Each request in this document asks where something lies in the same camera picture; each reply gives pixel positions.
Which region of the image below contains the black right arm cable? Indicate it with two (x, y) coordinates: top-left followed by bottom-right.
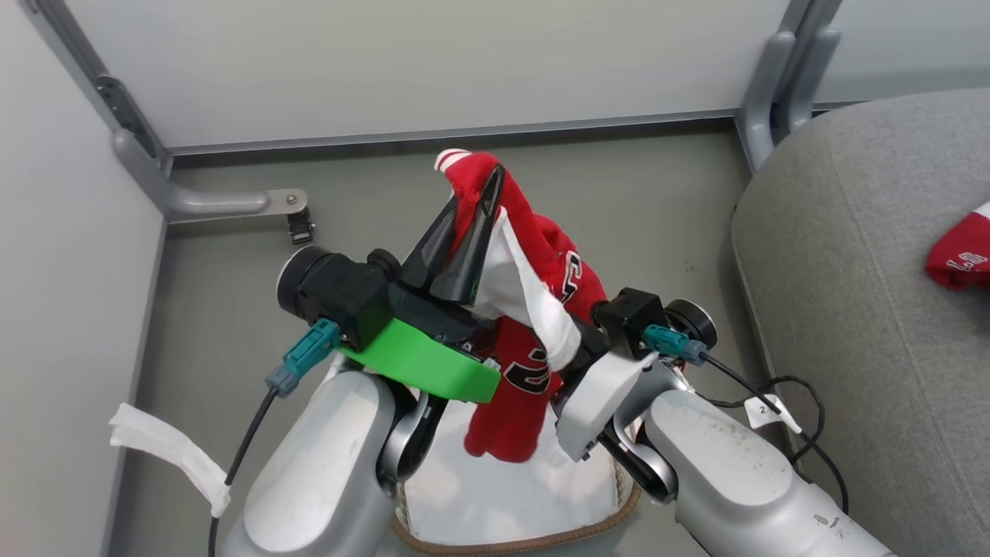
(695, 352), (852, 517)

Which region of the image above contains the grey partition corner post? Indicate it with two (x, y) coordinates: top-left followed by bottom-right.
(780, 0), (822, 49)

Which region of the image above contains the grey fabric sofa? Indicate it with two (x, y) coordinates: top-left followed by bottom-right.
(730, 87), (990, 557)

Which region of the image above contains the grey curved partition foot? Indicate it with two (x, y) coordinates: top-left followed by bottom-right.
(737, 26), (844, 173)

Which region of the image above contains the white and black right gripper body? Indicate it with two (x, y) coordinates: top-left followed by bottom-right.
(550, 318), (659, 463)

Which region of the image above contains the white laundry basket wicker rim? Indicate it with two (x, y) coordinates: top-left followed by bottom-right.
(390, 456), (644, 557)

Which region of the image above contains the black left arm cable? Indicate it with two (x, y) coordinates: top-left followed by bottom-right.
(207, 387), (281, 557)

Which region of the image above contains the teal cable connector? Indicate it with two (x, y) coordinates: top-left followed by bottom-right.
(265, 318), (342, 398)
(643, 323), (709, 367)

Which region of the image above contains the grey partition foot silver plate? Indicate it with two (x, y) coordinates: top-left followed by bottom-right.
(111, 128), (310, 226)

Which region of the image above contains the white garment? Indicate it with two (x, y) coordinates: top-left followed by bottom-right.
(401, 207), (637, 547)

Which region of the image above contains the grey partition bottom rail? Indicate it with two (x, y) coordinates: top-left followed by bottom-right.
(165, 108), (745, 158)

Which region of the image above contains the white cable label tag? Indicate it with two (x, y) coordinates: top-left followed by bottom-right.
(743, 394), (804, 435)

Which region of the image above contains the red garment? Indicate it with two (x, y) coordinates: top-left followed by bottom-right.
(925, 199), (990, 292)

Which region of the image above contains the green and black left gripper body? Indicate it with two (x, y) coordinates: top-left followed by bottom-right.
(336, 279), (503, 405)

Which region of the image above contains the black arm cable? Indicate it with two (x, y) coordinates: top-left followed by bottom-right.
(695, 352), (852, 517)
(207, 387), (281, 557)

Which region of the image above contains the red basketball jersey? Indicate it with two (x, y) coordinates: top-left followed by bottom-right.
(434, 149), (610, 464)

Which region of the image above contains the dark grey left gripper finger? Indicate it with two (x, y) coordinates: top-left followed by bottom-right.
(398, 196), (459, 290)
(428, 163), (506, 305)

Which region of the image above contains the teal left cable connector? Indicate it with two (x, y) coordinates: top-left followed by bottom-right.
(265, 318), (342, 398)

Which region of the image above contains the white fabric strap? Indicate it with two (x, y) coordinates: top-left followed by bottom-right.
(108, 402), (234, 518)

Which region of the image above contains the teal right cable connector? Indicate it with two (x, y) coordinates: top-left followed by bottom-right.
(643, 323), (709, 367)

